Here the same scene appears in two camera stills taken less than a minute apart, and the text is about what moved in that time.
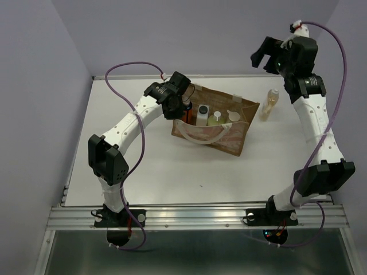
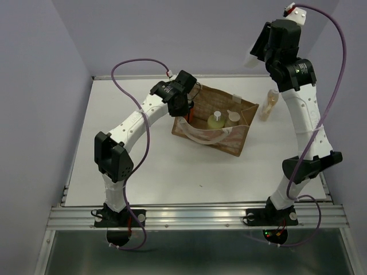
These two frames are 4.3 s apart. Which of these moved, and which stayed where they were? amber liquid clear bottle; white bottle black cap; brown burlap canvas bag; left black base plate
Moved: white bottle black cap
Stayed: left black base plate; brown burlap canvas bag; amber liquid clear bottle
